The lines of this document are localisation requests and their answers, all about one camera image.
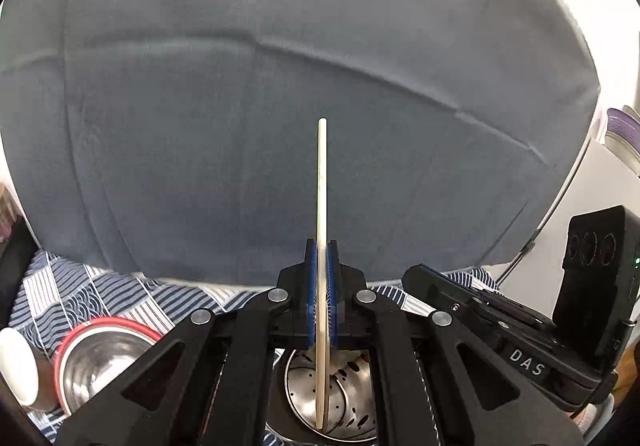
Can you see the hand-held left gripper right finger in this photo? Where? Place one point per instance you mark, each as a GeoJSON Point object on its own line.
{"type": "Point", "coordinates": [410, 366]}

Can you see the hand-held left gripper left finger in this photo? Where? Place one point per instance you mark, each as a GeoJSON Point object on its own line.
{"type": "Point", "coordinates": [235, 366]}

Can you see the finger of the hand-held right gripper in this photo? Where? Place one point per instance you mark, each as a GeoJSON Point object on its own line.
{"type": "Point", "coordinates": [440, 288]}

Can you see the black steel utensil holder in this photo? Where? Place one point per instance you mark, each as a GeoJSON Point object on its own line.
{"type": "Point", "coordinates": [350, 401]}

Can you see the pale wooden chopstick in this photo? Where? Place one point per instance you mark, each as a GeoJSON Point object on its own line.
{"type": "Point", "coordinates": [321, 176]}

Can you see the blue white patterned tablecloth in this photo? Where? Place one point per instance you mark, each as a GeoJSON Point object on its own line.
{"type": "Point", "coordinates": [125, 291]}

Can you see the red colander with steel bowl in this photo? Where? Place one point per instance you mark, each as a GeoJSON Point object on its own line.
{"type": "Point", "coordinates": [107, 322]}

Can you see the steel bowl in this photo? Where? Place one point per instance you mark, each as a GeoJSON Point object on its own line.
{"type": "Point", "coordinates": [95, 366]}

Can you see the white cup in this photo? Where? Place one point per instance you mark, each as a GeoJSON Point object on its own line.
{"type": "Point", "coordinates": [17, 366]}

